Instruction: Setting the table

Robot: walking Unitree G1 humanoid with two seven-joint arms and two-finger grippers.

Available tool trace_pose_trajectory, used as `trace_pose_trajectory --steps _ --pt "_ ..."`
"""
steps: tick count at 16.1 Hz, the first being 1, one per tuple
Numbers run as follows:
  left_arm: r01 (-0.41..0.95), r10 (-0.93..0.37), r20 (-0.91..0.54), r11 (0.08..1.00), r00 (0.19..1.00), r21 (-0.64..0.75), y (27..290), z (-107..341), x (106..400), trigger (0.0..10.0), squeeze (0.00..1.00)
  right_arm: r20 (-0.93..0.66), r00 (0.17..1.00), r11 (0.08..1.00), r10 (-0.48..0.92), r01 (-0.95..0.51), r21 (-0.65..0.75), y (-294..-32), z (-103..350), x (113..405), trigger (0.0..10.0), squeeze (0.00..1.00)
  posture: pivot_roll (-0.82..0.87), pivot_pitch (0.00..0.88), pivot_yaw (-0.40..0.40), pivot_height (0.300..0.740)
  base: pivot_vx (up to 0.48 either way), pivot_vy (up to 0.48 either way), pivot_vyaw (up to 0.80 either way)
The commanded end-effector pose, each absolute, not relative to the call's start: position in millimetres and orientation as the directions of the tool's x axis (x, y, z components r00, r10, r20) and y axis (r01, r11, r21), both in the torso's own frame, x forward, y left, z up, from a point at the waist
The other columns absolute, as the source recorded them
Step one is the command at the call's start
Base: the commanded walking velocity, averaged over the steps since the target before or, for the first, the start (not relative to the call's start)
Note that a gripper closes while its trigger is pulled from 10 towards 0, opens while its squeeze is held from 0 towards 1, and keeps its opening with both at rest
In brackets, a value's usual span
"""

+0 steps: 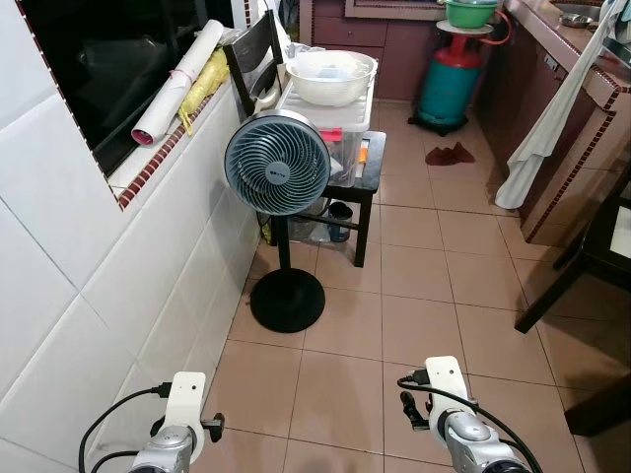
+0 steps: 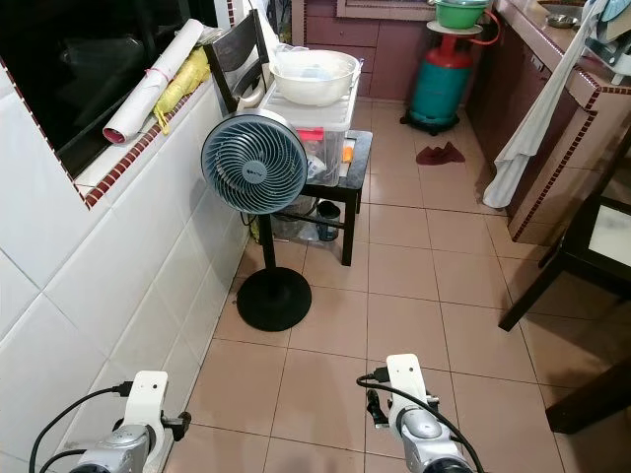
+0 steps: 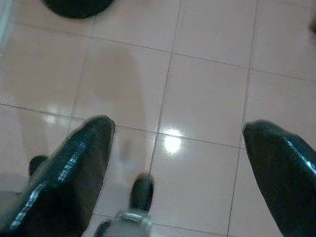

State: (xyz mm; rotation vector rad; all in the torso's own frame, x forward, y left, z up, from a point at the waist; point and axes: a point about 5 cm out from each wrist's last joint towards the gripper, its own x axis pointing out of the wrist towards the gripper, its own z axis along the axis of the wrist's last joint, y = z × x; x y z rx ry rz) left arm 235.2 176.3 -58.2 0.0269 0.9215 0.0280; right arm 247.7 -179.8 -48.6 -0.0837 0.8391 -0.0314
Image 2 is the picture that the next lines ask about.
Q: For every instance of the dark cup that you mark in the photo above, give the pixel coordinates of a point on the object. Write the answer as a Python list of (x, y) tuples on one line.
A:
[(327, 220)]

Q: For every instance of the dark wooden table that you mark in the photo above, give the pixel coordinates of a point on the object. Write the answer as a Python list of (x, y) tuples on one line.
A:
[(567, 261)]

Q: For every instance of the dark red floor rag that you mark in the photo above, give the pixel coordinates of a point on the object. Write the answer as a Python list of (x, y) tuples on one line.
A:
[(441, 154)]

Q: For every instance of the grey standing fan black base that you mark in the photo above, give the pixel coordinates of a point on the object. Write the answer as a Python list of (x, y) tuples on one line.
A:
[(254, 165)]

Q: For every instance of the clear storage box white lid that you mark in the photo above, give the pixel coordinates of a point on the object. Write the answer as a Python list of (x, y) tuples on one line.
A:
[(330, 138)]

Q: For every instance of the white hanging cloth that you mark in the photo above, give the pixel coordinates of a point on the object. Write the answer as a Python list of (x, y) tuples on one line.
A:
[(532, 138)]

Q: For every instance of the brown tiled kitchen counter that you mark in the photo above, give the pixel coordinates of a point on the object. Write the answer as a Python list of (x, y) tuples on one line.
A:
[(567, 148)]

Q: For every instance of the green gas cylinder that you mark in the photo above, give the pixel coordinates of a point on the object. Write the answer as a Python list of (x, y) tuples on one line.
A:
[(442, 89)]

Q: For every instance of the white plastic basin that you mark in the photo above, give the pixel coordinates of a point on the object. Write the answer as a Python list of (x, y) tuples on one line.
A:
[(315, 79)]

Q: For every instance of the yellow cloth bundle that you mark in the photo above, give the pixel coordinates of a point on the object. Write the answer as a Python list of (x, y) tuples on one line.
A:
[(183, 87)]

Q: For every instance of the rolled white paper sheet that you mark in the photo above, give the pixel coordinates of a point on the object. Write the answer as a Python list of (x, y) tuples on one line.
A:
[(153, 84)]

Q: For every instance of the dark wooden chair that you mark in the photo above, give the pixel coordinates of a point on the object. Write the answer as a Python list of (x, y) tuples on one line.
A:
[(239, 51)]

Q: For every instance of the green pot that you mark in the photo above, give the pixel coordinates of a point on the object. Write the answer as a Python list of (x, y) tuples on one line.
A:
[(461, 12)]

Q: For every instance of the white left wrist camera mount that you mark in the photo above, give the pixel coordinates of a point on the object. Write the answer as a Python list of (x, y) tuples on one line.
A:
[(148, 399)]

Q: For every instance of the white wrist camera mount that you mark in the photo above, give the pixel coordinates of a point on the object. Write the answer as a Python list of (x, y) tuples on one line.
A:
[(404, 377), (148, 399)]

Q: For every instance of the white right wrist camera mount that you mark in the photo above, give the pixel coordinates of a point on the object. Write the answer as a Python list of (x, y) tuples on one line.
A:
[(404, 377)]

